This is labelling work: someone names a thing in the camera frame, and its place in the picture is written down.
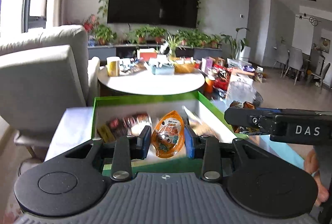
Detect red chicken snack pouch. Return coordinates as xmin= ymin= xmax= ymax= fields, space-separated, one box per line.
xmin=106 ymin=113 xmax=151 ymax=136

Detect orange jelly pouch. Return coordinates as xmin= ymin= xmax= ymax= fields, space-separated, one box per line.
xmin=151 ymin=110 xmax=185 ymax=159

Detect person's right hand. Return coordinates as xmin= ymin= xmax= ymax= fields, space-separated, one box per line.
xmin=304 ymin=149 xmax=329 ymax=207

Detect green cardboard box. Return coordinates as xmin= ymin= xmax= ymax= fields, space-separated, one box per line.
xmin=90 ymin=90 xmax=250 ymax=175

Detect teal patterned table cloth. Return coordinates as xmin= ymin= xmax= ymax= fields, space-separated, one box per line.
xmin=44 ymin=99 xmax=307 ymax=170

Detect clear glass mug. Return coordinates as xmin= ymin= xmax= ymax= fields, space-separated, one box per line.
xmin=225 ymin=80 xmax=263 ymax=108

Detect round white coffee table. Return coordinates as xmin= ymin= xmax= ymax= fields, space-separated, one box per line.
xmin=97 ymin=67 xmax=205 ymax=95

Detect yellow wicker basket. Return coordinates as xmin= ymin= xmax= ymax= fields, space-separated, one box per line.
xmin=174 ymin=63 xmax=195 ymax=74

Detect blue plastic tray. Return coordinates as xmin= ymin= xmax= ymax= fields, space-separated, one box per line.
xmin=151 ymin=64 xmax=175 ymax=75

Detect orange storage box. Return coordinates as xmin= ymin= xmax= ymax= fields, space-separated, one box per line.
xmin=137 ymin=48 xmax=157 ymax=61

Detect dark tv console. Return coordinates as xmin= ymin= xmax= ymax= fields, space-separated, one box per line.
xmin=88 ymin=44 xmax=223 ymax=61

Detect spider plant in vase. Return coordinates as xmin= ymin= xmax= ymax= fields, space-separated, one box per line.
xmin=160 ymin=33 xmax=183 ymax=57

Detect grey armchair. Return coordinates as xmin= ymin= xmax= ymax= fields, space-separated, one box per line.
xmin=1 ymin=25 xmax=100 ymax=159

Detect wall-mounted black television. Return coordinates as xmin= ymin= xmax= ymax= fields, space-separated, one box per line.
xmin=107 ymin=0 xmax=199 ymax=28

